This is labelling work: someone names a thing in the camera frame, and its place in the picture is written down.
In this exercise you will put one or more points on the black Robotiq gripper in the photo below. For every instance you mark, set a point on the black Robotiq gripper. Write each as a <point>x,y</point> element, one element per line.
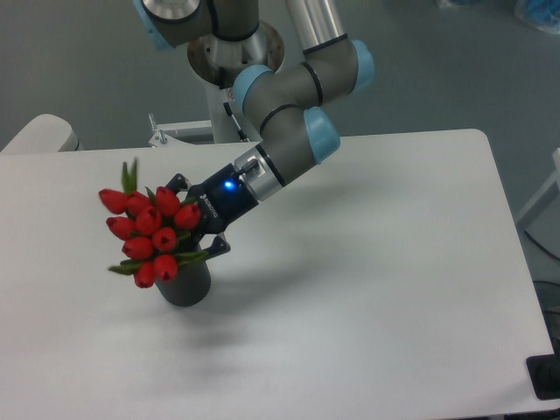
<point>222,199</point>

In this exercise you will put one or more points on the red tulip bouquet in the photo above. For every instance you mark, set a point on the red tulip bouquet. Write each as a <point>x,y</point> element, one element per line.
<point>157,230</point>

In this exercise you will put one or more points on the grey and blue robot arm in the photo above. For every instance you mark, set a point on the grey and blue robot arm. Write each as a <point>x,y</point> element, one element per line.
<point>283,107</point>

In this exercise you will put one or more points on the dark grey ribbed vase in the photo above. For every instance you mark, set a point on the dark grey ribbed vase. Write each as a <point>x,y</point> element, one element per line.
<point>182,283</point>

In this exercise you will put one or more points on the white chair back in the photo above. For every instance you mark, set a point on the white chair back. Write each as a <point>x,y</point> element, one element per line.
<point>44,134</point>

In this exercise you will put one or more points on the black box at table edge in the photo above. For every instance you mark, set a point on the black box at table edge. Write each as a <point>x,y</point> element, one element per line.
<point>544,375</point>

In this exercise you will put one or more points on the blue and clear plastic bag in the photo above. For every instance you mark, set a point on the blue and clear plastic bag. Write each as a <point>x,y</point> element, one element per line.
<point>541,14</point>

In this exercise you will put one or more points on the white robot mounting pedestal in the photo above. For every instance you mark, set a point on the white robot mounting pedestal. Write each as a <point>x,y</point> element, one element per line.
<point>226,123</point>

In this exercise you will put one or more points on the white furniture frame right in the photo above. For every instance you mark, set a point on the white furniture frame right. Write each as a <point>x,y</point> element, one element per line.
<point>541,199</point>

